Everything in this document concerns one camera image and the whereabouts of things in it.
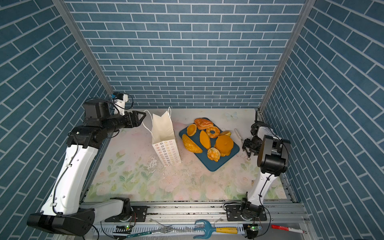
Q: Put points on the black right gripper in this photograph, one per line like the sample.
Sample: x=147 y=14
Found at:
x=247 y=144

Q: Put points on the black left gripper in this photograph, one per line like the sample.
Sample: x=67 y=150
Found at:
x=135 y=122

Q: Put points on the white paper bag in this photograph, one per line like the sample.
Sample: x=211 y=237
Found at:
x=163 y=138

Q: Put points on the oval orange bread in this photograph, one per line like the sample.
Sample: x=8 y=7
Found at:
x=205 y=140

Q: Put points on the small round orange bun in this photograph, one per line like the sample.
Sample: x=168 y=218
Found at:
x=191 y=130

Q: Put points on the braided brown pastry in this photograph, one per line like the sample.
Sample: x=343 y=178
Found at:
x=203 y=124

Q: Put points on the long oval yellow bread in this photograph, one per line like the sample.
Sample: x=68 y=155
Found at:
x=190 y=145

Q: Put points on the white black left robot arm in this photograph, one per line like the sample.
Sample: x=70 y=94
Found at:
x=62 y=213

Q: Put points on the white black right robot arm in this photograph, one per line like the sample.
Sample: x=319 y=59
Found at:
x=273 y=158

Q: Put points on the small orange bread wedge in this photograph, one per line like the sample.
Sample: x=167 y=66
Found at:
x=225 y=133

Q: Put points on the knotted yellow bread roll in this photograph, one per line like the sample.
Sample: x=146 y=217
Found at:
x=213 y=154

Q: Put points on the large round orange cake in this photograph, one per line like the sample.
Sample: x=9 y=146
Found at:
x=224 y=144

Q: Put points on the dark teal tray mat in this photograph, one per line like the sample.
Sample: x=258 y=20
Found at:
x=211 y=146

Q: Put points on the red white marker pen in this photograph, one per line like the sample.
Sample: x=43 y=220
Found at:
x=289 y=229

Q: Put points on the teal yellow garden fork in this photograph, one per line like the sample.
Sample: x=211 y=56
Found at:
x=208 y=229

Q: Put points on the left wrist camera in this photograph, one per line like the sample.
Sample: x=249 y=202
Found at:
x=119 y=102

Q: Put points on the ring doughnut bread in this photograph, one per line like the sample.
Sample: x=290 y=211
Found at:
x=213 y=132

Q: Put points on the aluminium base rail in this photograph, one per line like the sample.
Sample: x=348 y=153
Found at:
x=186 y=213

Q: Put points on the metal fork green handle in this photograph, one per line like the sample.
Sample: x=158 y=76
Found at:
x=163 y=230

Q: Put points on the aluminium corner post left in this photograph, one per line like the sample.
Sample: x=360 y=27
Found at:
x=76 y=32

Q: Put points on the aluminium corner post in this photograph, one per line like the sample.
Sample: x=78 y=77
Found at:
x=287 y=51
x=76 y=32

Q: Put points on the aluminium corner post right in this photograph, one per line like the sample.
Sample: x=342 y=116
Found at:
x=287 y=51

